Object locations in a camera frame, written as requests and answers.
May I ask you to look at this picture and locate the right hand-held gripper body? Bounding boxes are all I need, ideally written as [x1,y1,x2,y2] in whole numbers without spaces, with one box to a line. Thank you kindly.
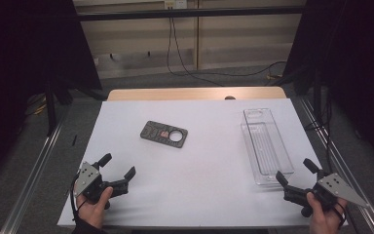
[283,173,370,218]

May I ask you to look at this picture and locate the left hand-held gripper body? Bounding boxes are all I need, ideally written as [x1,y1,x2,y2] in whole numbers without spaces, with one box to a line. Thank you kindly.
[73,161,131,210]

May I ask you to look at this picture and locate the dark grey plate with hole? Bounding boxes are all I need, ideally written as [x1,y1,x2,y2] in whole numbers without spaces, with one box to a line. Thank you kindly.
[139,120,189,149]

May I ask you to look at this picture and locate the person's left hand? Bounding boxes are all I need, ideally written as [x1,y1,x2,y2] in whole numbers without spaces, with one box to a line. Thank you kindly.
[76,185,115,230]

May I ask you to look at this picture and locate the person's right hand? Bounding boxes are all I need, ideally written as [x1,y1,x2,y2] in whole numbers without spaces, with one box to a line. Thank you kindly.
[306,191,349,234]

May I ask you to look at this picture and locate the clear plastic tray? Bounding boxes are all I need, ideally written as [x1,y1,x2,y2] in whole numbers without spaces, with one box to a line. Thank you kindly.
[241,107,296,187]

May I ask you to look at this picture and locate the black metal stand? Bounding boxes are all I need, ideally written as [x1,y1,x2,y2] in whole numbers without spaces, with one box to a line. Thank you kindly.
[44,81,58,137]

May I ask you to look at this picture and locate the white table mat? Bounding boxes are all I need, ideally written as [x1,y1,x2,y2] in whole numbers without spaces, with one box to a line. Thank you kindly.
[57,98,349,228]

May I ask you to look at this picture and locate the wooden table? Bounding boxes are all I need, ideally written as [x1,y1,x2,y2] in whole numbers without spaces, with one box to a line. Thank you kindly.
[106,86,287,101]

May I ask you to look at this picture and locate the black curtain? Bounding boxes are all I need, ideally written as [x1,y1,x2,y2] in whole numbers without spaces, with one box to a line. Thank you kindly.
[282,0,374,174]
[0,0,103,188]

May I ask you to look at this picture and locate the black horizontal bar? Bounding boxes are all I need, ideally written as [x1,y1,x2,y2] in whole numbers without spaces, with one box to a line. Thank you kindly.
[77,5,306,22]

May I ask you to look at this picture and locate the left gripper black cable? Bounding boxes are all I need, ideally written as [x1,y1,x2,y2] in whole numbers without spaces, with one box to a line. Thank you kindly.
[69,174,89,222]

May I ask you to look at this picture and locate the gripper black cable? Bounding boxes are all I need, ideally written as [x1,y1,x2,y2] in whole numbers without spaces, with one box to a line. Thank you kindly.
[332,201,349,229]
[69,174,89,222]

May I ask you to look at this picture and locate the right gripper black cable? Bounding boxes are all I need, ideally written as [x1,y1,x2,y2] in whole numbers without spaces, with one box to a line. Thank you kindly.
[332,201,349,229]

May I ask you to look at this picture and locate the metal floor rail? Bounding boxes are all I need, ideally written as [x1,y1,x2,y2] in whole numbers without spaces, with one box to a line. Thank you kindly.
[0,121,63,234]
[299,97,374,234]

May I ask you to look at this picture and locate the bundle of black floor cables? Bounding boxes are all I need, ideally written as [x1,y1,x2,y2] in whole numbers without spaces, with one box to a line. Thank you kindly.
[305,91,335,174]

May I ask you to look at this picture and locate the black wall cable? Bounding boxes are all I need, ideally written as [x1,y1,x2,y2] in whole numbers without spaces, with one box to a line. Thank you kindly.
[166,18,225,88]
[170,18,288,78]

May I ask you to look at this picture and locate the white wall socket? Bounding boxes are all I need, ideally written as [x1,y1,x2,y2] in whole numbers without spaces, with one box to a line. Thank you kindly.
[164,0,188,10]

